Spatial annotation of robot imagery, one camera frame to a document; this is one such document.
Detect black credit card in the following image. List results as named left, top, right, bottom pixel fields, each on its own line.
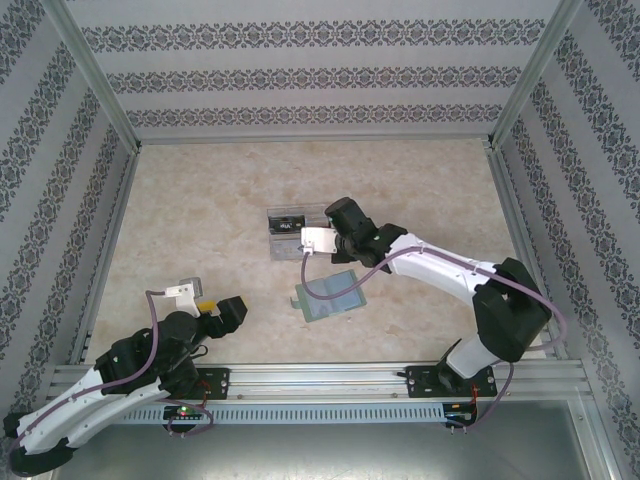
left=269, top=215, right=306, bottom=236

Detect clear plastic organizer box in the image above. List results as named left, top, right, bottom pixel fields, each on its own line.
left=266, top=202, right=334, bottom=264

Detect controller board with green light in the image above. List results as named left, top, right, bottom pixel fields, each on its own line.
left=163, top=405, right=209, bottom=422

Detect grey metal sheet panel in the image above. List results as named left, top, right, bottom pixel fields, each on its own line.
left=49, top=423, right=614, bottom=480

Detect small controller board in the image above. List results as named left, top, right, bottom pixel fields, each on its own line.
left=443, top=403, right=476, bottom=424

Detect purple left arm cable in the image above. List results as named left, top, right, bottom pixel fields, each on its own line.
left=7, top=288, right=211, bottom=476

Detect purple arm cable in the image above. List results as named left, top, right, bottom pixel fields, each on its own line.
left=299, top=247, right=569, bottom=432
left=7, top=288, right=211, bottom=476

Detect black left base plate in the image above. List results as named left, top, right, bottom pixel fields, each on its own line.
left=164, top=367, right=232, bottom=402

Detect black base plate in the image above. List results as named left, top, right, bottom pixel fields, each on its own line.
left=164, top=367, right=232, bottom=402
left=405, top=365, right=501, bottom=399

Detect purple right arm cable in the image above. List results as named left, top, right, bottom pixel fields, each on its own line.
left=299, top=247, right=569, bottom=432

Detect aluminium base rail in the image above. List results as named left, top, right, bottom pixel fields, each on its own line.
left=52, top=359, right=586, bottom=401

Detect slotted grey cable duct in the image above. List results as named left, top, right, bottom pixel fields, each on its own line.
left=119, top=403, right=446, bottom=425

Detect aluminium table side rail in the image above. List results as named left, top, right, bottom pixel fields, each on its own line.
left=487, top=147, right=569, bottom=361

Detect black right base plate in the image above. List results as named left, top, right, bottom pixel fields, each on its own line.
left=405, top=365, right=501, bottom=399

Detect aluminium frame post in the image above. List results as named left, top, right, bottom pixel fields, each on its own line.
left=485, top=0, right=585, bottom=150
left=42, top=0, right=144, bottom=151

